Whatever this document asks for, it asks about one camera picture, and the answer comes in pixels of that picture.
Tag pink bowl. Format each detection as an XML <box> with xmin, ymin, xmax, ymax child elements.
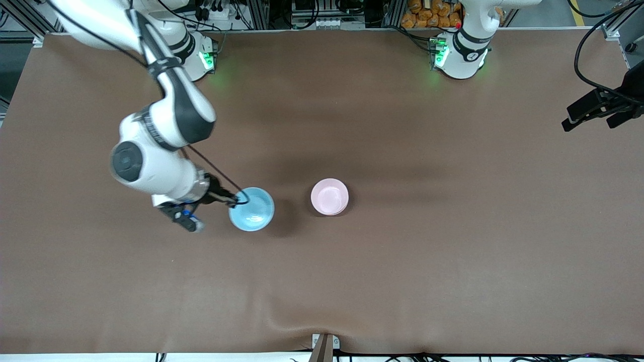
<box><xmin>310</xmin><ymin>178</ymin><xmax>349</xmax><ymax>216</ymax></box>

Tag brown table cover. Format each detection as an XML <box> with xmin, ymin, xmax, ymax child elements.
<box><xmin>0</xmin><ymin>29</ymin><xmax>644</xmax><ymax>355</ymax></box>

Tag white power strip black plugs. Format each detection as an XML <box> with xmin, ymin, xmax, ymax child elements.
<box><xmin>194</xmin><ymin>0</ymin><xmax>237</xmax><ymax>21</ymax></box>

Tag brown camera pole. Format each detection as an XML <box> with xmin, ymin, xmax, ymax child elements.
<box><xmin>308</xmin><ymin>334</ymin><xmax>334</xmax><ymax>362</ymax></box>

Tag black electronics box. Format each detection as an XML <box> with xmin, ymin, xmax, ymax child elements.
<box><xmin>292</xmin><ymin>0</ymin><xmax>323</xmax><ymax>16</ymax></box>

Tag aluminium frame rail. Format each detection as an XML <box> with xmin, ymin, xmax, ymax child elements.
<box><xmin>601</xmin><ymin>5</ymin><xmax>644</xmax><ymax>41</ymax></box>
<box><xmin>0</xmin><ymin>0</ymin><xmax>57</xmax><ymax>47</ymax></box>

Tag pile of orange objects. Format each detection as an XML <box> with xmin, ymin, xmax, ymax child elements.
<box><xmin>401</xmin><ymin>0</ymin><xmax>504</xmax><ymax>29</ymax></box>

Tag metal clamp bracket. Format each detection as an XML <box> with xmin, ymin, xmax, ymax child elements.
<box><xmin>311</xmin><ymin>333</ymin><xmax>341</xmax><ymax>350</ymax></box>

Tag blue bowl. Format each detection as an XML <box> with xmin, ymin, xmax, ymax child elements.
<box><xmin>228</xmin><ymin>187</ymin><xmax>275</xmax><ymax>232</ymax></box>

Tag aluminium frame post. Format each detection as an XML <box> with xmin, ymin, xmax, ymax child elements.
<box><xmin>247</xmin><ymin>0</ymin><xmax>270</xmax><ymax>30</ymax></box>
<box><xmin>382</xmin><ymin>0</ymin><xmax>403</xmax><ymax>28</ymax></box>

